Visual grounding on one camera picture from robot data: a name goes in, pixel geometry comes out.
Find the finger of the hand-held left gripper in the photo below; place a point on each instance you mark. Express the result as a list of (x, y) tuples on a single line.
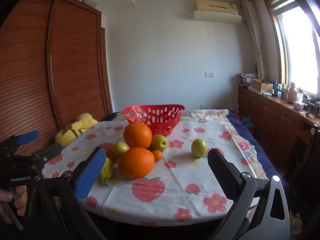
[(51, 150), (27, 137)]

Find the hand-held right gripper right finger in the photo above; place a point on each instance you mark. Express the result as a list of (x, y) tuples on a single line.
[(223, 176)]

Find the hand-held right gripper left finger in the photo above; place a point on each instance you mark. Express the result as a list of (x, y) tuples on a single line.
[(90, 175)]

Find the yellow orange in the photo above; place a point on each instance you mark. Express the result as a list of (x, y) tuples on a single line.
[(107, 170)]

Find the green apple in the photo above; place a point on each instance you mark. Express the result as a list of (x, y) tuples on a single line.
[(120, 148), (160, 143), (198, 147)]

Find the large orange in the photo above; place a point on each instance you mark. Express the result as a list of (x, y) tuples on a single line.
[(137, 135), (136, 163)]

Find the small tangerine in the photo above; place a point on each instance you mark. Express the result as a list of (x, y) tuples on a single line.
[(157, 155)]

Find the red perforated plastic basket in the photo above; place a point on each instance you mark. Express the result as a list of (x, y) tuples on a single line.
[(165, 127)]

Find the person's left hand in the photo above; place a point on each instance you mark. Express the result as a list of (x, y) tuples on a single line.
[(21, 200)]

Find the yellow plush toy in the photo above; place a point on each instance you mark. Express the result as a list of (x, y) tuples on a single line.
[(82, 123)]

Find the dark blue bed sheet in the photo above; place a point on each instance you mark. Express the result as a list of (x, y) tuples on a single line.
[(265, 160)]

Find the white strawberry print cloth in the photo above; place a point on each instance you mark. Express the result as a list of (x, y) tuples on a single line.
[(175, 175)]

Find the teal cloth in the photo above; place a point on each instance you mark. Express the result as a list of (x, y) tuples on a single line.
[(247, 122)]

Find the low wooden cabinet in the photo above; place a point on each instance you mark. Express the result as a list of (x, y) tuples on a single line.
[(270, 120)]

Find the wooden slatted wardrobe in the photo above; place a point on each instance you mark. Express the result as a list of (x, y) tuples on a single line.
[(75, 67)]

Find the cardboard box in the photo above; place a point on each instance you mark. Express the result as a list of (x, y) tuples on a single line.
[(261, 86)]

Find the stack of folded cloths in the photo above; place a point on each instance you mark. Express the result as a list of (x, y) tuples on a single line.
[(247, 78)]

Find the small white box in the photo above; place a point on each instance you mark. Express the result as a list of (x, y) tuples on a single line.
[(298, 105)]

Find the pink bottle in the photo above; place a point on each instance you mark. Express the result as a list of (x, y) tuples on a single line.
[(292, 93)]

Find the black metal device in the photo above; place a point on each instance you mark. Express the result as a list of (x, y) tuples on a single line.
[(312, 106)]

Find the patterned curtain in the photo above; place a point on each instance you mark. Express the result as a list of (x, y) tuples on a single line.
[(257, 42)]

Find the window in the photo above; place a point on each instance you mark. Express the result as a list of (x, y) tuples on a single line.
[(300, 55)]

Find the white wall switch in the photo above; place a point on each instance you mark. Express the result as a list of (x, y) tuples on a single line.
[(209, 74)]

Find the wall air conditioner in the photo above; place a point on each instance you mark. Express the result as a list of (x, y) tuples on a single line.
[(217, 16)]

